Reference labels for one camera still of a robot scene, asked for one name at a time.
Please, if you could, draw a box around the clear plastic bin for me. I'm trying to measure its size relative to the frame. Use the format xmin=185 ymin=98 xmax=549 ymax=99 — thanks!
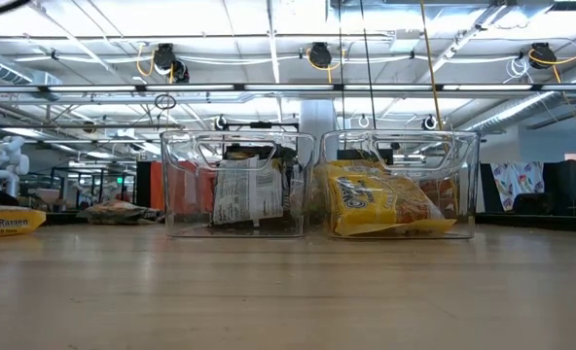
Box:
xmin=318 ymin=128 xmax=481 ymax=240
xmin=160 ymin=129 xmax=318 ymax=239

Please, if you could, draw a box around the yellow hanging cable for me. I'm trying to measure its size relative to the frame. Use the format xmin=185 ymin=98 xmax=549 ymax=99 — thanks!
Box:
xmin=417 ymin=0 xmax=449 ymax=153

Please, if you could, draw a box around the thin black hanging cable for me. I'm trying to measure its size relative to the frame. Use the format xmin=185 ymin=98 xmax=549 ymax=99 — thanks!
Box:
xmin=337 ymin=0 xmax=346 ymax=161

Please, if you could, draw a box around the black hanging cable loop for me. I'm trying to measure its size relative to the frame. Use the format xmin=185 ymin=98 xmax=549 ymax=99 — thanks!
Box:
xmin=154 ymin=92 xmax=177 ymax=111

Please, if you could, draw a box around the long linear light fixture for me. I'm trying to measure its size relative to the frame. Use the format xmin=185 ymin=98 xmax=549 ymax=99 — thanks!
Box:
xmin=0 ymin=83 xmax=576 ymax=94

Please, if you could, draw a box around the black panel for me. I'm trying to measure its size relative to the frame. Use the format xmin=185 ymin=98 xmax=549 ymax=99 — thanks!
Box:
xmin=135 ymin=159 xmax=152 ymax=211

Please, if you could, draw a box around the floral cloth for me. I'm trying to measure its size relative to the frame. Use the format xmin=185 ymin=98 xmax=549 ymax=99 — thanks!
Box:
xmin=489 ymin=160 xmax=546 ymax=213

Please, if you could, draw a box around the black ceiling cord reel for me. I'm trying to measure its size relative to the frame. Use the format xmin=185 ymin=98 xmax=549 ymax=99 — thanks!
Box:
xmin=172 ymin=58 xmax=191 ymax=84
xmin=309 ymin=41 xmax=333 ymax=69
xmin=529 ymin=41 xmax=557 ymax=70
xmin=152 ymin=42 xmax=177 ymax=72

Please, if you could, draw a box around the black aluminium table frame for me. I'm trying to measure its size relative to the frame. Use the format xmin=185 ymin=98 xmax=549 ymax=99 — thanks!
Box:
xmin=44 ymin=211 xmax=576 ymax=229

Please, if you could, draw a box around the yellow Maruchan ramen pack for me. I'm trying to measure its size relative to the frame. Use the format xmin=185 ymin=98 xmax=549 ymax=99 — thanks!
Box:
xmin=325 ymin=172 xmax=458 ymax=238
xmin=316 ymin=158 xmax=389 ymax=179
xmin=0 ymin=203 xmax=48 ymax=240

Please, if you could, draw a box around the white pillar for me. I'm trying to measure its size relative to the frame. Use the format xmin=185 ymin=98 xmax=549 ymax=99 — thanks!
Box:
xmin=299 ymin=99 xmax=341 ymax=164

